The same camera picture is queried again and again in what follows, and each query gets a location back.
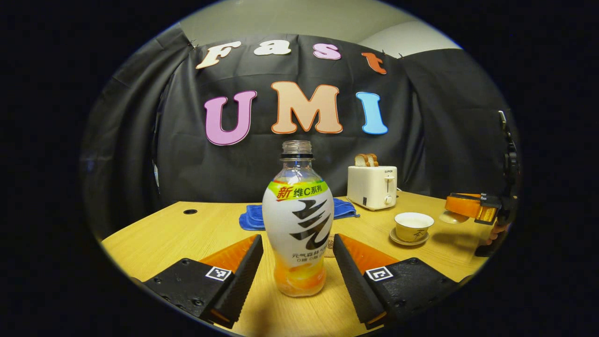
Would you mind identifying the white toaster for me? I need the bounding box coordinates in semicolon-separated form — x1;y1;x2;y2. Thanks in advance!
347;165;398;211

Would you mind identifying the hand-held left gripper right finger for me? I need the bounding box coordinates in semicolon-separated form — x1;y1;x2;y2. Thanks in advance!
333;233;461;330

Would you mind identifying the black backdrop cloth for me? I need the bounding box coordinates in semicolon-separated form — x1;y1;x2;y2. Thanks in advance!
80;26;520;239

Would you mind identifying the white ceramic saucer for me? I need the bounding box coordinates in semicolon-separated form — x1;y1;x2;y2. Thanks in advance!
389;228;430;247

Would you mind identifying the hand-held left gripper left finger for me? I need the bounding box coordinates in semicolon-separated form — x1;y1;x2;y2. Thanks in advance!
143;234;264;328

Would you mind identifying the clear water bottle white label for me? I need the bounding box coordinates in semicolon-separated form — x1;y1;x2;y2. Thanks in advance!
262;140;335;298

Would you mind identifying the white ceramic teacup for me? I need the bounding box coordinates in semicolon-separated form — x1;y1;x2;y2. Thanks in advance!
394;212;435;243

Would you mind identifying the blue folded towel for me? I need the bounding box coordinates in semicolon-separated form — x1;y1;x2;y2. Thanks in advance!
239;198;361;231

